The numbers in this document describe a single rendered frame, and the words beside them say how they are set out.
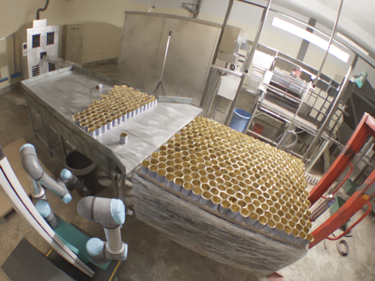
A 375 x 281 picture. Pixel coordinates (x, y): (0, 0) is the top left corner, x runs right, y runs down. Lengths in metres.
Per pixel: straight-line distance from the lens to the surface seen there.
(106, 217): 0.82
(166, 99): 2.38
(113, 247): 1.09
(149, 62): 4.29
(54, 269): 1.34
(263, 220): 1.27
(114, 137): 1.64
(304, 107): 4.88
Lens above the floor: 2.05
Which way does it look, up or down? 34 degrees down
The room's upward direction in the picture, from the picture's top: 16 degrees clockwise
